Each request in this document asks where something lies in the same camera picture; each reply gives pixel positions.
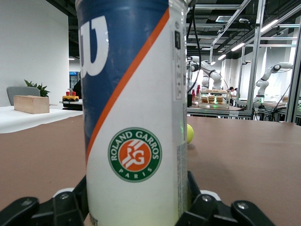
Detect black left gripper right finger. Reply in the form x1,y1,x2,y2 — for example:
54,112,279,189
175,170,276,226

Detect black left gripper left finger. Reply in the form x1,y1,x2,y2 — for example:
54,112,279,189
0,175,89,226

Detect yellow tennis ball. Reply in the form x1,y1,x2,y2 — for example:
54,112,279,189
186,123,195,144

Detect white blue tennis ball can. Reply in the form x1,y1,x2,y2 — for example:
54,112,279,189
75,0,189,226

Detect white tablecloth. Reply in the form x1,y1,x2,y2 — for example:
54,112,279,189
0,105,84,134

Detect neighbouring work table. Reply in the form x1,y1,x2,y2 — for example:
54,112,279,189
187,103,254,120

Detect light wooden block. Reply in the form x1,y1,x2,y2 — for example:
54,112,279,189
13,95,50,115

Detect clear rack with bread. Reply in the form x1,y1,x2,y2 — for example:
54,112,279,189
198,89,231,109

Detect grey chair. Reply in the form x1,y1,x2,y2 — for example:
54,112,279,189
6,86,41,106

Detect yellow box red buttons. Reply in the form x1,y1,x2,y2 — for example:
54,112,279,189
62,91,79,103

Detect red bottle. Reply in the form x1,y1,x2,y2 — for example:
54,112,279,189
191,84,202,101

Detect green potted plant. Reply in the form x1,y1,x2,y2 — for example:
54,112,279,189
24,79,51,97

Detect blue lit display cabinet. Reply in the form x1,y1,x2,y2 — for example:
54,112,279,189
69,71,80,94

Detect ceiling strip light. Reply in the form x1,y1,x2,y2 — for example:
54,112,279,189
260,18,280,33
230,42,246,52

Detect aluminium cell frame post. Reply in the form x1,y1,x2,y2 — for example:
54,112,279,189
248,0,267,115
285,22,301,123

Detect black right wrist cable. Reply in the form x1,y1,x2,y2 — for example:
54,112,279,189
188,6,202,94

